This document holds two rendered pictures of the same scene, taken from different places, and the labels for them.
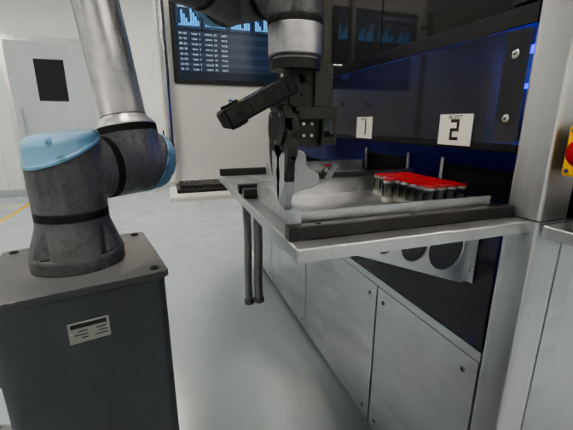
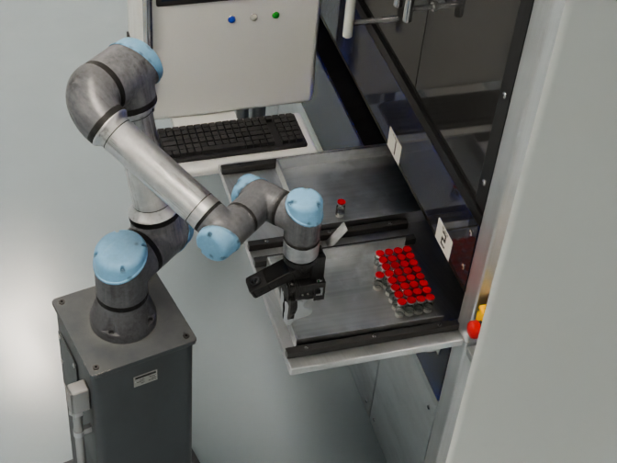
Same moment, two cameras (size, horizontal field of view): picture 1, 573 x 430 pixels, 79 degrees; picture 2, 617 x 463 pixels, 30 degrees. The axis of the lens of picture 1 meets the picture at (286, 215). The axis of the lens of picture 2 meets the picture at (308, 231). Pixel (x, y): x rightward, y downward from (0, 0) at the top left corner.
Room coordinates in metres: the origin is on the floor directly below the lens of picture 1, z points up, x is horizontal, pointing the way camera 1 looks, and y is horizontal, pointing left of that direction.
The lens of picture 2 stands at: (-1.20, 0.01, 2.78)
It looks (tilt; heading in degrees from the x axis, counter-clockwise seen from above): 43 degrees down; 359
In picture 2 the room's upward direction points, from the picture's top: 6 degrees clockwise
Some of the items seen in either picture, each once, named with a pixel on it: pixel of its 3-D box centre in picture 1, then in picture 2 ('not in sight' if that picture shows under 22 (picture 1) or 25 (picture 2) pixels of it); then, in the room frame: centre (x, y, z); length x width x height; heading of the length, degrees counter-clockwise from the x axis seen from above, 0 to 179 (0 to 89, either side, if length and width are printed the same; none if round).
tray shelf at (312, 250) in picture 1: (339, 193); (347, 245); (0.81, -0.13, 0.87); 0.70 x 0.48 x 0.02; 19
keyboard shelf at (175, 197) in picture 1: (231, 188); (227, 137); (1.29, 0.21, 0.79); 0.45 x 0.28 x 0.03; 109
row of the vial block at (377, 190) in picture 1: (401, 190); (389, 283); (0.67, -0.22, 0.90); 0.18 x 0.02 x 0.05; 18
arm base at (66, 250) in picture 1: (76, 234); (122, 304); (0.59, 0.38, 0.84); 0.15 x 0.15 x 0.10
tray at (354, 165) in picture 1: (334, 171); (354, 188); (1.00, -0.14, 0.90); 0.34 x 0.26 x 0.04; 109
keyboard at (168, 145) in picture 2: (233, 183); (229, 136); (1.26, 0.20, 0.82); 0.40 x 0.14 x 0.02; 109
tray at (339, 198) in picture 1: (361, 197); (353, 290); (0.64, -0.14, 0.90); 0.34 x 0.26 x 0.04; 108
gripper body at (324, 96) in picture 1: (299, 106); (301, 273); (0.52, -0.02, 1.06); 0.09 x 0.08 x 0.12; 109
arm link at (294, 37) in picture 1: (294, 45); (300, 244); (0.52, -0.01, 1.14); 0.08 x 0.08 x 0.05
